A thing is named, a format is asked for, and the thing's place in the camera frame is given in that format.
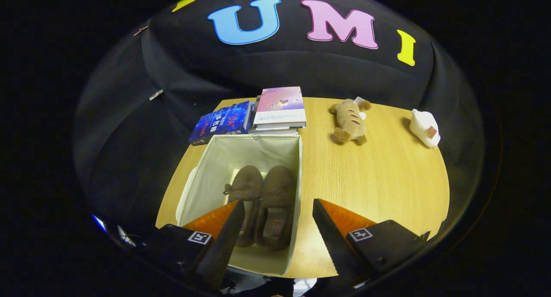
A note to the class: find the pink clip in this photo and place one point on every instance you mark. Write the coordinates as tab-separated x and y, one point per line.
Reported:
140	30

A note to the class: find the blue book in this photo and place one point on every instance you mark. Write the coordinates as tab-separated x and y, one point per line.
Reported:
221	122

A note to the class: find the pink book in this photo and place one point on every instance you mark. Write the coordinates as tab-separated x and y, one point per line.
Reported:
282	105

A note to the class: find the brown fuzzy shoe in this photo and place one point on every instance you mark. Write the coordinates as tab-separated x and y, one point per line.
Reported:
247	183
277	193

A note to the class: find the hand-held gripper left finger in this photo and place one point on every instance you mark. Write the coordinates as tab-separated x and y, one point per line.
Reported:
226	245

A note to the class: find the silver clip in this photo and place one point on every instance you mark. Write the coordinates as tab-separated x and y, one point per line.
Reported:
156	94

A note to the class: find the brown plush toy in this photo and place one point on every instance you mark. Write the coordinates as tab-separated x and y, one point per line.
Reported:
349	120

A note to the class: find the white plush toy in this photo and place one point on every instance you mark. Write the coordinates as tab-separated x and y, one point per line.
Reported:
424	127

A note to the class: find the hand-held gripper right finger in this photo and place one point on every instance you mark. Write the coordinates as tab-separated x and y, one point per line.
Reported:
333	245

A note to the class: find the cream fabric storage box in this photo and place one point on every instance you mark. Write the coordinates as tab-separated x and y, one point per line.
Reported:
215	159

